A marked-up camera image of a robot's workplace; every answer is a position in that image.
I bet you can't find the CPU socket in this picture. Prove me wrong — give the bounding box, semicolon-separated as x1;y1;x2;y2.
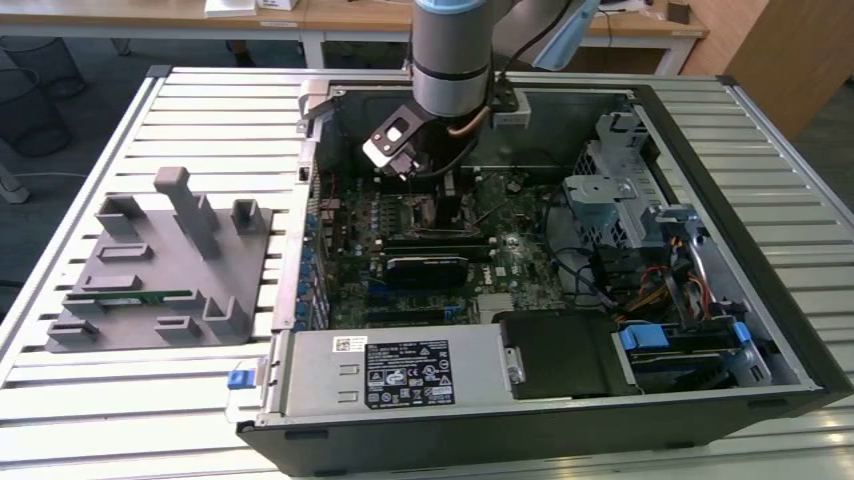
404;194;482;239

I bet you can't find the green motherboard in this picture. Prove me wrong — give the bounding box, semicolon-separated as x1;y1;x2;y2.
306;169;568;331

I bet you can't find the grey metal drive cage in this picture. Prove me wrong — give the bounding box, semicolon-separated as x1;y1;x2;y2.
559;110;673;249

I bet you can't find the black graphics card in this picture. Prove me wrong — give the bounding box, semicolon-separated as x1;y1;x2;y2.
384;253;472;301

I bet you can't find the silver chipset heatsink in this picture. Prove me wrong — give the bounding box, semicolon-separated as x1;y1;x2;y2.
476;293;515;321

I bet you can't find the black expansion slot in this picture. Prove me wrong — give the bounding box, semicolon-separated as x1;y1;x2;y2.
364;309;446;324

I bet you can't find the grey metal support bar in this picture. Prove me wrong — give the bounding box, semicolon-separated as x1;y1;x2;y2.
645;203;735;321

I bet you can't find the black plastic shroud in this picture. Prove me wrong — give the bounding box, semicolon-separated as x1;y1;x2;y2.
491;309;639;401

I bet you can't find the hard disk in blue carrier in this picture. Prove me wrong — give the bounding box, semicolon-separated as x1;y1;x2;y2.
611;319;755;359

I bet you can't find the grey printed parts rack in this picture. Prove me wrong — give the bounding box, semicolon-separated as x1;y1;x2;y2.
44;166;275;354

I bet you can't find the grey power supply black label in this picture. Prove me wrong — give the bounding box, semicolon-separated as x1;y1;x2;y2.
255;327;520;417

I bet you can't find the green RAM stick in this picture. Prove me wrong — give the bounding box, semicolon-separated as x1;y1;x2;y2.
65;291;196;306

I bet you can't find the wooden cabinet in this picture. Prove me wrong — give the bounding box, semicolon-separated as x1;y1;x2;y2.
679;0;854;144

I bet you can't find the blue release latch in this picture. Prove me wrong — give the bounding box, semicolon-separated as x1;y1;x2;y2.
224;355;270;391

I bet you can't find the black open PC case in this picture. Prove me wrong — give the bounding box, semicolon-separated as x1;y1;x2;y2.
234;74;853;476

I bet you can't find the black mesh waste bin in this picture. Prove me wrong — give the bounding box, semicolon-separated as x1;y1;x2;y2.
0;35;88;99
0;64;73;159

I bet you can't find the white metal furniture leg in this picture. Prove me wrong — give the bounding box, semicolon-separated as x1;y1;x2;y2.
0;163;32;205

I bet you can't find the white wrist camera black face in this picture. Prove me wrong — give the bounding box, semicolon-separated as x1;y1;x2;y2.
362;103;430;169

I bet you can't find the small white wrist camera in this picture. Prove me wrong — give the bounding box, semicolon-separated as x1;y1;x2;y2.
490;85;534;127

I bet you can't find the grey metal case bracket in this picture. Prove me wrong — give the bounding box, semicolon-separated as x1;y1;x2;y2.
296;79;348;136

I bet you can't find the yellow orange wire bundle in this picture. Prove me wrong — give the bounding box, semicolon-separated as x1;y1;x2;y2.
612;287;673;321

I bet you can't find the orange red wire bundle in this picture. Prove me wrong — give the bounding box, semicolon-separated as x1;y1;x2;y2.
686;273;717;319

